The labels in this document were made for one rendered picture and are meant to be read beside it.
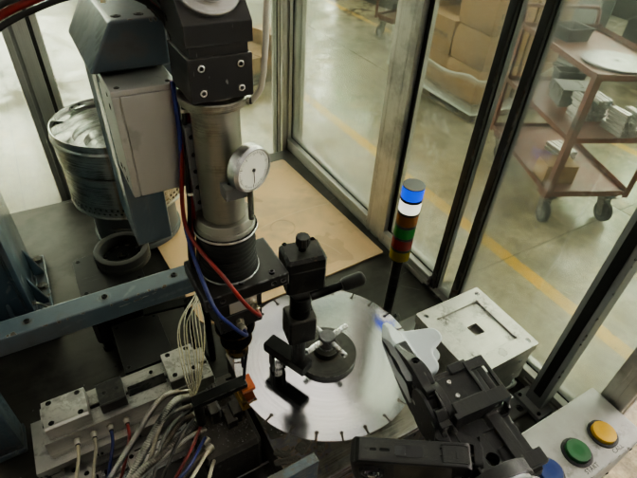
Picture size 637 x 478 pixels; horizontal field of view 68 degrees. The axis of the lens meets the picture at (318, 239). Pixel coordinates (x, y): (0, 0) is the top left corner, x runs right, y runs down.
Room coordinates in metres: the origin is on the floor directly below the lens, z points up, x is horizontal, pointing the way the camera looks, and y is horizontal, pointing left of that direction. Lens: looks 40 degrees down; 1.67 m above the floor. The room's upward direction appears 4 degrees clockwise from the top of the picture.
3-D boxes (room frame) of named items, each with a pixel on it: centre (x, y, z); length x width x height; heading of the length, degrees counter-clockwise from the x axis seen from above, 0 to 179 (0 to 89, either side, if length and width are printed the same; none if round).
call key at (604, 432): (0.44, -0.52, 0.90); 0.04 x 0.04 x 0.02
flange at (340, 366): (0.53, -0.03, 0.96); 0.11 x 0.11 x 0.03
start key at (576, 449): (0.41, -0.46, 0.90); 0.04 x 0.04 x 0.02
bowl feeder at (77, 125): (1.09, 0.53, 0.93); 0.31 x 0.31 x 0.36
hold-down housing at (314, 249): (0.47, 0.02, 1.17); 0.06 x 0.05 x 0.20; 113
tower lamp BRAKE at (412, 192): (0.80, -0.18, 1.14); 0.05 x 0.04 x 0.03; 32
